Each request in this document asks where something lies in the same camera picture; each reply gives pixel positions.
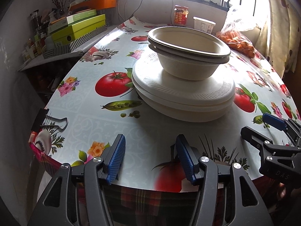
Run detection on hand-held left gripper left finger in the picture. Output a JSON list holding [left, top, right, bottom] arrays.
[[27, 134, 126, 226]]

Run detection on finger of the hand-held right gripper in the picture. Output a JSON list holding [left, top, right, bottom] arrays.
[[240, 126, 301, 157], [262, 113, 301, 144]]

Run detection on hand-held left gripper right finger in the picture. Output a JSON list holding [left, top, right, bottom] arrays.
[[173, 134, 274, 226]]

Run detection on white paper plate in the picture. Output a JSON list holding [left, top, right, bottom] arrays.
[[138, 92, 234, 123], [132, 52, 236, 106], [133, 80, 236, 113]]

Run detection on beige paper bowl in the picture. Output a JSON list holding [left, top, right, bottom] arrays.
[[150, 47, 226, 82], [148, 40, 230, 64], [147, 26, 231, 60]]

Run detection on plaid cloth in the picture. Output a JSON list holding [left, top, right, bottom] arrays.
[[30, 144, 266, 226]]

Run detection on black binder clip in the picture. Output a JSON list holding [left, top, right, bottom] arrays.
[[31, 108, 69, 132]]

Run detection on plastic bag of oranges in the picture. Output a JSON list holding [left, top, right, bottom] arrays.
[[216, 3, 255, 58]]

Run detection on spotted curtain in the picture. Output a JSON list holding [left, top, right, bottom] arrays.
[[255, 0, 299, 73]]

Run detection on white plastic tub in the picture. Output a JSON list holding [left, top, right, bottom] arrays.
[[193, 16, 216, 34]]

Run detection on striped cardboard box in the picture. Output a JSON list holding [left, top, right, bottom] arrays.
[[42, 25, 107, 59]]

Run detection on grey side shelf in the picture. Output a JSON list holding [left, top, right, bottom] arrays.
[[19, 24, 123, 72]]

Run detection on lime green box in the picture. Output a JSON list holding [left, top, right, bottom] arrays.
[[50, 14, 106, 41]]

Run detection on red label sauce jar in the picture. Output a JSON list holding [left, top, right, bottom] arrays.
[[174, 5, 189, 26]]

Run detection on group of small bottles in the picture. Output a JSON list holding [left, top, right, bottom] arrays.
[[22, 11, 52, 62]]

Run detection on pale green flat box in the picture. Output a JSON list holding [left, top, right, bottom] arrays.
[[66, 9, 97, 25]]

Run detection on orange box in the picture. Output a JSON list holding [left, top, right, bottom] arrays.
[[71, 0, 117, 11]]

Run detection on white cable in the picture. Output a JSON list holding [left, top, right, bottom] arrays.
[[118, 0, 130, 21]]

